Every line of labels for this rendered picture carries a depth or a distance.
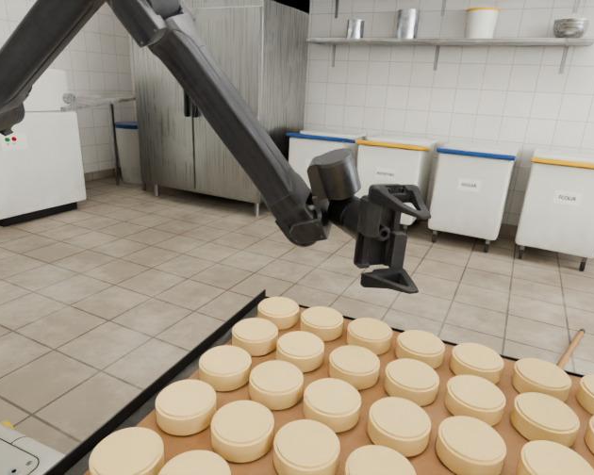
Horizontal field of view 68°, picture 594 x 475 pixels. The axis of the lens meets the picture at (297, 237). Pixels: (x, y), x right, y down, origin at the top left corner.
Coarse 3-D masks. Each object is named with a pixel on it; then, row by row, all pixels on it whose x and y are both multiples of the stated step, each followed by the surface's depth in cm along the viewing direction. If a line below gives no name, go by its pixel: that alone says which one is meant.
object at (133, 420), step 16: (256, 304) 57; (208, 336) 47; (224, 336) 50; (192, 352) 45; (176, 368) 43; (192, 368) 44; (160, 384) 41; (144, 400) 39; (112, 416) 36; (128, 416) 37; (144, 416) 38; (96, 432) 34; (112, 432) 36; (80, 448) 33; (64, 464) 32; (80, 464) 33
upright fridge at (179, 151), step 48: (192, 0) 368; (240, 0) 348; (288, 0) 370; (144, 48) 399; (240, 48) 355; (288, 48) 385; (144, 96) 414; (288, 96) 402; (144, 144) 431; (192, 144) 404; (288, 144) 419; (240, 192) 394
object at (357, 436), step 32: (352, 320) 54; (384, 352) 48; (448, 352) 49; (576, 384) 44; (288, 416) 38; (448, 416) 39; (192, 448) 34; (352, 448) 35; (512, 448) 36; (576, 448) 36
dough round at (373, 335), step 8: (360, 320) 50; (368, 320) 50; (376, 320) 51; (352, 328) 49; (360, 328) 49; (368, 328) 49; (376, 328) 49; (384, 328) 49; (352, 336) 48; (360, 336) 47; (368, 336) 47; (376, 336) 47; (384, 336) 47; (352, 344) 48; (360, 344) 47; (368, 344) 47; (376, 344) 47; (384, 344) 47; (376, 352) 47
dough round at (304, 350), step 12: (288, 336) 47; (300, 336) 47; (312, 336) 47; (276, 348) 45; (288, 348) 45; (300, 348) 45; (312, 348) 45; (288, 360) 44; (300, 360) 43; (312, 360) 44
